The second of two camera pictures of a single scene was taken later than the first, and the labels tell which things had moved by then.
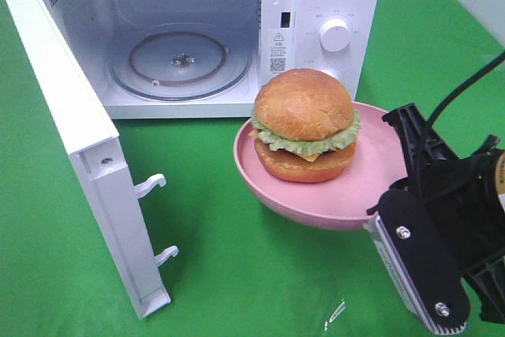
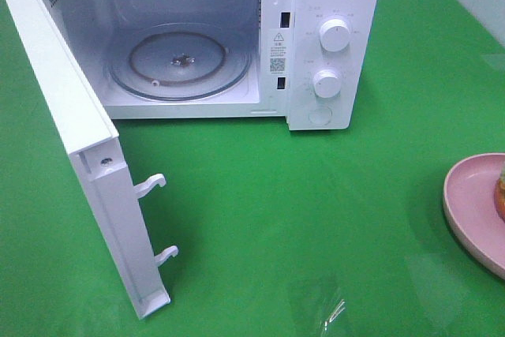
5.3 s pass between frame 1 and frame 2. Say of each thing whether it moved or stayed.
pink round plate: moved
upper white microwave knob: stayed
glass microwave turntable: stayed
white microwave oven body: stayed
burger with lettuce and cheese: moved
